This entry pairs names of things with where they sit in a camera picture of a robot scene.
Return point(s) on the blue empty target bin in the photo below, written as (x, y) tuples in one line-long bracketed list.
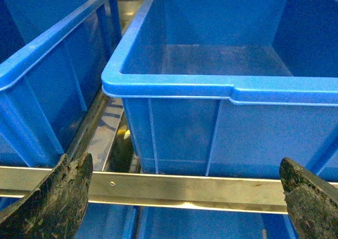
[(229, 87)]

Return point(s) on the blue bin lower shelf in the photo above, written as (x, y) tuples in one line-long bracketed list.
[(119, 221)]

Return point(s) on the steel divider rail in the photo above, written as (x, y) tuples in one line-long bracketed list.
[(97, 132)]

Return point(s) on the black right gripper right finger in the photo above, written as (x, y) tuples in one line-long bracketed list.
[(311, 201)]

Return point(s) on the blue source bin with buttons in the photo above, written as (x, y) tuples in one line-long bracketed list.
[(52, 55)]

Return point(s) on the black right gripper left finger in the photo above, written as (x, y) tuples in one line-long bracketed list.
[(55, 208)]

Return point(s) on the steel front shelf rail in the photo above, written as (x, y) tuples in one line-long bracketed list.
[(192, 192)]

